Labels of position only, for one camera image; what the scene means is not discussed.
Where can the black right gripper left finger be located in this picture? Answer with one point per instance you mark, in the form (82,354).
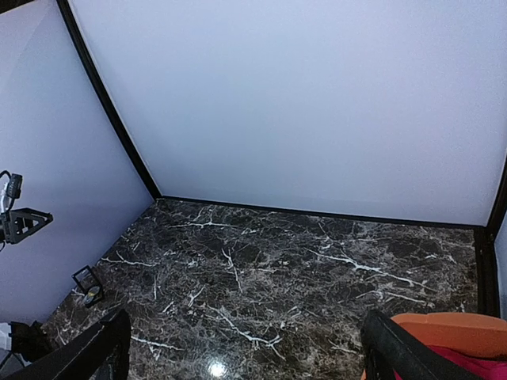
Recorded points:
(101,352)

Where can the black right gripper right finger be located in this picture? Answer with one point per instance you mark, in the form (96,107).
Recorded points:
(378,334)

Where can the black brooch display box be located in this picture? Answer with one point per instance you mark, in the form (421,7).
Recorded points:
(86,280)

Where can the round brooch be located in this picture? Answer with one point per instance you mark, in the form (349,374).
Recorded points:
(91,298)

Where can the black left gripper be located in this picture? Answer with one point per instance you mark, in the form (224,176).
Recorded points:
(18,224)

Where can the magenta t-shirt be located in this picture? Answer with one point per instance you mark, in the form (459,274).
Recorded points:
(471,364)

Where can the black right frame post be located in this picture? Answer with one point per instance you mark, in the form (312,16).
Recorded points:
(498,211)

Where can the black left frame post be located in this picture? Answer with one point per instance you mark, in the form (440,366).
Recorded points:
(105,100)

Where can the orange plastic basket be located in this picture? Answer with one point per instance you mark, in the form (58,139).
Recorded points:
(454,329)

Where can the black frame post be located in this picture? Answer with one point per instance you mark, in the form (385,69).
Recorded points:
(105,100)
(498,211)

